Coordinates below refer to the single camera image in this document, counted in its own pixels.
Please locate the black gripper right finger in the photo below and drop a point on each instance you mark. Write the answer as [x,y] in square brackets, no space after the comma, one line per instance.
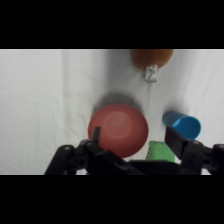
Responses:
[178,143]

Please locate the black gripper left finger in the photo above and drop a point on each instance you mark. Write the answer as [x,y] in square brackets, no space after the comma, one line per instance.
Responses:
[68,159]

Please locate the blue plastic cup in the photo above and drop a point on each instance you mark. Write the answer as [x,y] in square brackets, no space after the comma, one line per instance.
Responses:
[185,126]

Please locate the pink plastic bowl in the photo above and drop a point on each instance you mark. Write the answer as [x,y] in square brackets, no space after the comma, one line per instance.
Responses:
[118,130]

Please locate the green plastic item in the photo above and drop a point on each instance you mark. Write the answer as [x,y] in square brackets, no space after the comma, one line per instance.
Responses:
[160,152]

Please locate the brown plush toy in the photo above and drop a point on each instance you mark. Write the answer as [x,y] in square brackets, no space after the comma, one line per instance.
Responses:
[151,58]

